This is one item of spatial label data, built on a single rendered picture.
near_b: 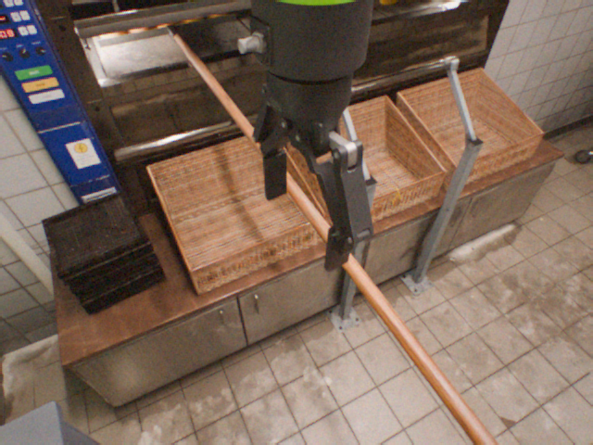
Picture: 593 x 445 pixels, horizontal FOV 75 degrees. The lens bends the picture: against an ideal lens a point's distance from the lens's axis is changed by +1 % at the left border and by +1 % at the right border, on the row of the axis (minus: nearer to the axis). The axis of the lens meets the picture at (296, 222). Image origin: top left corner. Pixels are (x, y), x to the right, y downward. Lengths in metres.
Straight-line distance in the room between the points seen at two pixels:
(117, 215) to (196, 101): 0.51
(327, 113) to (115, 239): 1.16
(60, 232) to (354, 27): 1.35
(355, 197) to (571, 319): 2.21
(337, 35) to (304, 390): 1.74
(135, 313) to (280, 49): 1.32
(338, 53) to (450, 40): 1.88
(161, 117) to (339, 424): 1.46
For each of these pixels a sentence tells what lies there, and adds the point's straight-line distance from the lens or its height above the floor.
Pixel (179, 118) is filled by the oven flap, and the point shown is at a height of 1.00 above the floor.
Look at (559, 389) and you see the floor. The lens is 2.27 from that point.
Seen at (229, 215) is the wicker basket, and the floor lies 0.59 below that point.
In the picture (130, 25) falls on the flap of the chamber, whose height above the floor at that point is 1.40.
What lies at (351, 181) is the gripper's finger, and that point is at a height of 1.60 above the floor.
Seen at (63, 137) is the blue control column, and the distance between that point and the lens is 1.53.
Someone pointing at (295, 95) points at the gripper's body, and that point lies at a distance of 0.33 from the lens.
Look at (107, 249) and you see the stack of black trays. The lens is 1.41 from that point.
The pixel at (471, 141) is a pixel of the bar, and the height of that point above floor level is 0.95.
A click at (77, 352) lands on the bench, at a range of 1.54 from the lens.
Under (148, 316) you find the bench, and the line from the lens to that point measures 1.51.
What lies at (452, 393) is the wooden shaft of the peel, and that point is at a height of 1.20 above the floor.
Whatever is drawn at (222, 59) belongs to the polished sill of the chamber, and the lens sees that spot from 1.54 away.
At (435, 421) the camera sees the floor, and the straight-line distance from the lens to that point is 1.98.
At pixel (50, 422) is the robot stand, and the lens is 0.74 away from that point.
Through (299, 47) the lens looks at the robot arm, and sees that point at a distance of 0.30.
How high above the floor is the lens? 1.83
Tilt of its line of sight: 48 degrees down
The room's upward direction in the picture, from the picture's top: straight up
